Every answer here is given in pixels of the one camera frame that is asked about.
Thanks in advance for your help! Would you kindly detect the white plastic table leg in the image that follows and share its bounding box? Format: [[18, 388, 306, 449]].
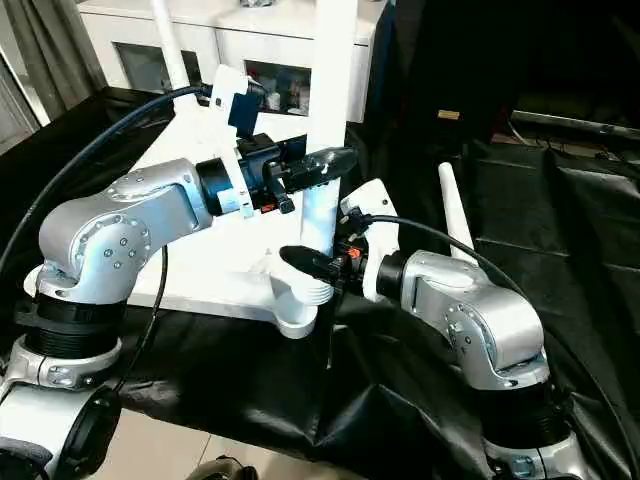
[[149, 0, 194, 109], [298, 0, 360, 307], [437, 162, 477, 261]]

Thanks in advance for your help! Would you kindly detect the white plastic table top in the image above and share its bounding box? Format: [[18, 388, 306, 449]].
[[23, 89, 346, 340]]

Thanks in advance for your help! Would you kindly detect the black work mat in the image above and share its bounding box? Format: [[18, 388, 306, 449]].
[[0, 84, 640, 480]]

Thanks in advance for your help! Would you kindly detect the white glass-door cabinet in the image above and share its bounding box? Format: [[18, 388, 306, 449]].
[[77, 0, 389, 124]]

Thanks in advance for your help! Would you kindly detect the large black case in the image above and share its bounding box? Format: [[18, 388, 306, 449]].
[[364, 0, 640, 141]]

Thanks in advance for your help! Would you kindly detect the dark brown rounded object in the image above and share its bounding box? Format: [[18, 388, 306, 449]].
[[197, 453, 256, 480]]

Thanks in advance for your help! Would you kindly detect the long grey metal bar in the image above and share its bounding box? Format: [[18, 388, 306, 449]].
[[512, 110, 640, 139]]

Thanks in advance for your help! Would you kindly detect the grey curtain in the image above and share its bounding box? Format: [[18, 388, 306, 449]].
[[0, 0, 101, 126]]

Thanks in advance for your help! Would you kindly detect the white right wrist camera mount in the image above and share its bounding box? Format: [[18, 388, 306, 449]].
[[338, 179, 401, 304]]

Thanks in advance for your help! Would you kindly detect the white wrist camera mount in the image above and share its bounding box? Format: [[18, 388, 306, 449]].
[[338, 179, 401, 304], [194, 64, 266, 221]]

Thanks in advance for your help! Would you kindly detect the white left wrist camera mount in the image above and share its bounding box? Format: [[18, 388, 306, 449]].
[[194, 64, 266, 221]]

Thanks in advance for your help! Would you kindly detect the thin black cable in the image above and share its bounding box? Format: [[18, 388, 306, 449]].
[[117, 244, 169, 391]]

